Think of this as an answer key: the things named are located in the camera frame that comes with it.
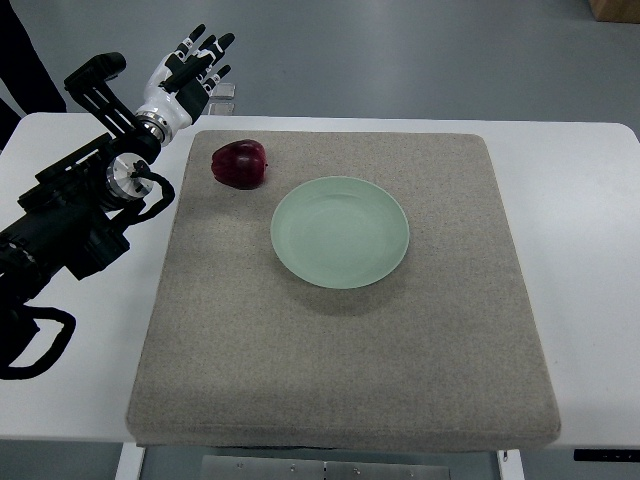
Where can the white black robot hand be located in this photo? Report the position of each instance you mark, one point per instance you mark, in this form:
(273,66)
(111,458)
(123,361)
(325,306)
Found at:
(183,84)

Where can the dark red apple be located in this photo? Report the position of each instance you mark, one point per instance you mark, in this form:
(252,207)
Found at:
(240,164)

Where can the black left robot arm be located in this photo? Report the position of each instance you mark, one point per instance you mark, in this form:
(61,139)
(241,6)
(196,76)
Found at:
(76,215)

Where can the pale green plate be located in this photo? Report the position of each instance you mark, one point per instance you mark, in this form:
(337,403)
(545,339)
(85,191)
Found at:
(339,232)

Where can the clear plastic clamp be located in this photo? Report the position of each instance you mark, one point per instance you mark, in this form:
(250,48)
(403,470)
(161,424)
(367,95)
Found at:
(222,100)

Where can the beige fabric mat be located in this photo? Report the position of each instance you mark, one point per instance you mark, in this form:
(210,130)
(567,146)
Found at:
(441,355)

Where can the cardboard box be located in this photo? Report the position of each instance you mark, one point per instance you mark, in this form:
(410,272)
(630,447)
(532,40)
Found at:
(616,11)

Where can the black table control panel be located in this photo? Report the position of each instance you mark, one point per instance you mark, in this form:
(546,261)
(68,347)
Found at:
(607,455)

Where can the metal bracket under table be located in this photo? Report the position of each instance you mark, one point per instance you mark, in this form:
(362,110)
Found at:
(227,467)

